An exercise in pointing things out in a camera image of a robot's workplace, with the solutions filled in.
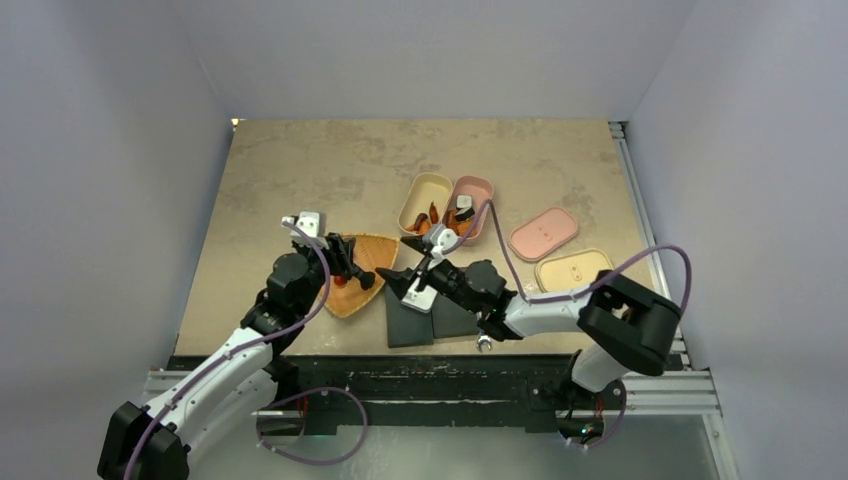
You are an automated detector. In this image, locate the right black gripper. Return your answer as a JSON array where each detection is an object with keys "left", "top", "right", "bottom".
[{"left": 376, "top": 235, "right": 480, "bottom": 314}]

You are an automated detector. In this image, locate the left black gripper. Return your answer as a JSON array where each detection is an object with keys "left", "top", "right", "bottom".
[{"left": 290, "top": 232, "right": 353, "bottom": 316}]

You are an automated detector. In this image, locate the dark red octopus tentacle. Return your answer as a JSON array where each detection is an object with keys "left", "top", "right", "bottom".
[{"left": 413, "top": 213, "right": 429, "bottom": 229}]

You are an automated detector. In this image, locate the red brown sausage piece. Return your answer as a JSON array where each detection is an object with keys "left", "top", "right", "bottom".
[{"left": 426, "top": 202, "right": 440, "bottom": 227}]

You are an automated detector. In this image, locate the orange fried chicken piece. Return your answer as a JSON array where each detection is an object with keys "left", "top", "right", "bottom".
[{"left": 443, "top": 209, "right": 460, "bottom": 235}]

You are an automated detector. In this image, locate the sushi roll with seaweed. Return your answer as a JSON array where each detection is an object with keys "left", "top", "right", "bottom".
[{"left": 455, "top": 194, "right": 473, "bottom": 210}]

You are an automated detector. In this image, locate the pink lunch box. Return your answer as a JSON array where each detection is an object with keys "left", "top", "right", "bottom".
[{"left": 445, "top": 175, "right": 494, "bottom": 244}]

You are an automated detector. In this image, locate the pink lunch box lid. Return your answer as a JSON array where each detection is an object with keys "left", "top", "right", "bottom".
[{"left": 508, "top": 206, "right": 579, "bottom": 262}]

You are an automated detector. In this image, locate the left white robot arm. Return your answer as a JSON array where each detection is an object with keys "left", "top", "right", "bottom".
[{"left": 97, "top": 228, "right": 375, "bottom": 479}]

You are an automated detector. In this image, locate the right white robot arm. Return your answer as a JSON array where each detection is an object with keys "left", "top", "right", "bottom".
[{"left": 376, "top": 236, "right": 684, "bottom": 407}]

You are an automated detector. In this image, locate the cream lunch box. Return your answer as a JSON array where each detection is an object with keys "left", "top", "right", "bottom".
[{"left": 397, "top": 172, "right": 454, "bottom": 234}]

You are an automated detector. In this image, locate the cream lunch box lid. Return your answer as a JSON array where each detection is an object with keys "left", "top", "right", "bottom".
[{"left": 535, "top": 248, "right": 613, "bottom": 292}]

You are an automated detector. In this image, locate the woven bamboo basket tray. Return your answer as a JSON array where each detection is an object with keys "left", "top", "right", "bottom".
[{"left": 324, "top": 233, "right": 400, "bottom": 318}]

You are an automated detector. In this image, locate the white power bank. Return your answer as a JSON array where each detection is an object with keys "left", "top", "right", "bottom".
[{"left": 401, "top": 284, "right": 438, "bottom": 313}]

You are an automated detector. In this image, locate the left black foam block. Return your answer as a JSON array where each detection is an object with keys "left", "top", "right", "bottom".
[{"left": 384, "top": 289, "right": 435, "bottom": 349}]

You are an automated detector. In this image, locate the black foam block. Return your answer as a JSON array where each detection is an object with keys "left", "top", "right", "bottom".
[
  {"left": 431, "top": 298, "right": 479, "bottom": 339},
  {"left": 384, "top": 289, "right": 435, "bottom": 349}
]

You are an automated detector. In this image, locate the right black foam block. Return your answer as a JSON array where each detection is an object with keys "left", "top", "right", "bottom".
[{"left": 431, "top": 298, "right": 479, "bottom": 339}]

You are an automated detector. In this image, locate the silver open-end wrench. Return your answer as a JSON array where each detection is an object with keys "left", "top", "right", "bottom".
[{"left": 476, "top": 334, "right": 492, "bottom": 353}]

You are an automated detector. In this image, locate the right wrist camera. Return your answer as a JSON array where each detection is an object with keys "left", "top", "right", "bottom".
[{"left": 421, "top": 224, "right": 459, "bottom": 262}]

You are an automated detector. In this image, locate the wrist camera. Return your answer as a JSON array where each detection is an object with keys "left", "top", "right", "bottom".
[
  {"left": 421, "top": 224, "right": 459, "bottom": 262},
  {"left": 280, "top": 211, "right": 326, "bottom": 243}
]

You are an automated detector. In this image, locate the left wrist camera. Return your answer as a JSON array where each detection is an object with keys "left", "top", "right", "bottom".
[{"left": 280, "top": 211, "right": 326, "bottom": 243}]

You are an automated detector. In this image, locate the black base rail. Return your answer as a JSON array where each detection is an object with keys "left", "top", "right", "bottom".
[{"left": 165, "top": 354, "right": 631, "bottom": 439}]

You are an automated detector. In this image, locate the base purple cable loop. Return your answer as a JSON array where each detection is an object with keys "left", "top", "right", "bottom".
[{"left": 254, "top": 387, "right": 368, "bottom": 465}]

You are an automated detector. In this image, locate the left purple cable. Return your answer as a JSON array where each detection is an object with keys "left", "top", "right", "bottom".
[{"left": 122, "top": 221, "right": 333, "bottom": 480}]

